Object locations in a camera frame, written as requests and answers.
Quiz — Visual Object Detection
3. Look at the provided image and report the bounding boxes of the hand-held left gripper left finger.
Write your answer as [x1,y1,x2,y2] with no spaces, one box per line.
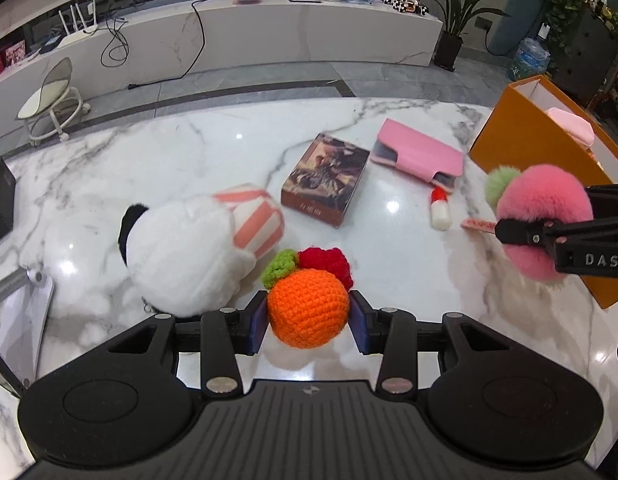
[86,290,270,396]

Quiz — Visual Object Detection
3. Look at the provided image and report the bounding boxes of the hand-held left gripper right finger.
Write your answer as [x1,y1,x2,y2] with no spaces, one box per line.
[349,290,532,396]

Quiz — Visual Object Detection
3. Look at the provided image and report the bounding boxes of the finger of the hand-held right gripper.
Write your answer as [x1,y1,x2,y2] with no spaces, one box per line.
[584,183,618,221]
[494,216,618,251]

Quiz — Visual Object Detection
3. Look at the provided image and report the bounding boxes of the pink pom-pom keychain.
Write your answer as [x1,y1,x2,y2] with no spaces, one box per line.
[484,162,597,282]

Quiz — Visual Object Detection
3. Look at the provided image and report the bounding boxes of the orange crochet fruit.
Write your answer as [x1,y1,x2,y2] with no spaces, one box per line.
[262,246,353,350]

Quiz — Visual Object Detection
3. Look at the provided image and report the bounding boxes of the pink mini bag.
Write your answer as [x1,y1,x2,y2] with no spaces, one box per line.
[545,106,596,148]

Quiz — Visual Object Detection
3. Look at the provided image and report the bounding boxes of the orange cardboard box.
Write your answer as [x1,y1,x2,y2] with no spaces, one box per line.
[469,75,618,310]

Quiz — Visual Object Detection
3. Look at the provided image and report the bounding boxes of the pink wallet case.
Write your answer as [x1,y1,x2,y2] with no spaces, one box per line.
[370,118,466,192]

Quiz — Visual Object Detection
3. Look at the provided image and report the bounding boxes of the dark picture card box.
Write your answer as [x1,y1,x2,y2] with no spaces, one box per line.
[280,132,370,229]

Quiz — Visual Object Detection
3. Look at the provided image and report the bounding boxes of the small pink tag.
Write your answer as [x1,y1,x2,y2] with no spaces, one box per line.
[461,217,497,235]

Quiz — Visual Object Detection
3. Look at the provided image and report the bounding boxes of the white red capsule toy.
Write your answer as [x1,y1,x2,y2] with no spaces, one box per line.
[429,186,452,232]

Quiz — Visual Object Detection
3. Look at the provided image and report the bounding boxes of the white panda plush striped hat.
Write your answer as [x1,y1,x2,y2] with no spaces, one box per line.
[118,183,287,318]

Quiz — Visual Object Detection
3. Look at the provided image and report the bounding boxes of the grey cabinet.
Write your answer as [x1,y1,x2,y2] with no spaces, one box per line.
[549,5,618,103]

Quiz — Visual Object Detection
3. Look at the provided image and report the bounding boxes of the blue water bottle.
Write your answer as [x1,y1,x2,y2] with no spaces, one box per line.
[509,37,550,81]

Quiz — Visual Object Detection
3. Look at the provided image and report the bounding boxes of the potted long-leaf plant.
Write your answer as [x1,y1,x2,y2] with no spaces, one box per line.
[424,0,512,72]

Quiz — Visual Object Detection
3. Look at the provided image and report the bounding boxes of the black white checked toy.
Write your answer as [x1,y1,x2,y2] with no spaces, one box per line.
[381,0,430,16]

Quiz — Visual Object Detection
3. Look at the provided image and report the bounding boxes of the white marble tv console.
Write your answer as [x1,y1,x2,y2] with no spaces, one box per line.
[0,0,444,131]

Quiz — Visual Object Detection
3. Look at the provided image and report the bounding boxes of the white rolling stool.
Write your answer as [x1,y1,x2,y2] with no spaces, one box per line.
[15,57,92,147]

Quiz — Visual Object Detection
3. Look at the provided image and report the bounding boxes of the white router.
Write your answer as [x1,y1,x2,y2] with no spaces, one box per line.
[58,2,100,48]

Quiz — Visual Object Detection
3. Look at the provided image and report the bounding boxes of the pink gift box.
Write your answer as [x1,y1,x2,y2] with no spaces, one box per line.
[4,40,27,68]

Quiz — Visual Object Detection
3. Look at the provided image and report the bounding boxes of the black heater cable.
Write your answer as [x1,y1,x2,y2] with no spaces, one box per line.
[129,0,234,92]

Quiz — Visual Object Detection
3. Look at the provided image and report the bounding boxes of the black router cables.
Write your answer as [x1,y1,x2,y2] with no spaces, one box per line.
[100,15,130,68]

